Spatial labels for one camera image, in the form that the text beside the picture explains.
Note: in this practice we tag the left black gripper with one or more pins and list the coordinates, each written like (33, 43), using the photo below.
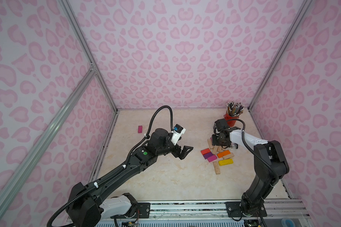
(175, 149)

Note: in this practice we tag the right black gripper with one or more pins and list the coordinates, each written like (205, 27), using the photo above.
(217, 138)

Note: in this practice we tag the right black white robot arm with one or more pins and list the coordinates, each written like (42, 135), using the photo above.
(270, 163)

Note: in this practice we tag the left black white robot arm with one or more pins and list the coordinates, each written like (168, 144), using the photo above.
(86, 205)

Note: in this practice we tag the natural wood block upper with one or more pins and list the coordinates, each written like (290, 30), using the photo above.
(210, 145)

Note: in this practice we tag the red pencil cup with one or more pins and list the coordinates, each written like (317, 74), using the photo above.
(231, 120)

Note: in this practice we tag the orange block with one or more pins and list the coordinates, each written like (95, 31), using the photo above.
(223, 153)

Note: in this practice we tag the red block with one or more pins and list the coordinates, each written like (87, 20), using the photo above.
(206, 152)

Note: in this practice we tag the purple block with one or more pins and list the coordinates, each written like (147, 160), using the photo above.
(207, 155)

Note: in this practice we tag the pink magenta block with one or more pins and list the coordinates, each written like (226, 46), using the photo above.
(212, 158)

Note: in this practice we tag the yellow block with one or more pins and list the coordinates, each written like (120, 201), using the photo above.
(226, 162)

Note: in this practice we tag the bundle of coloured pencils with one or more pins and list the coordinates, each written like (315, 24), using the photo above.
(234, 109)

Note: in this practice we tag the long natural wood block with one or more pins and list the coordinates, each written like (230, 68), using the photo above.
(216, 167)

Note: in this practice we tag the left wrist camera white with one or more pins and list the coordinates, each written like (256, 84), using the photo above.
(177, 132)

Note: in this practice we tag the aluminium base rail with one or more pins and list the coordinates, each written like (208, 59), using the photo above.
(187, 211)

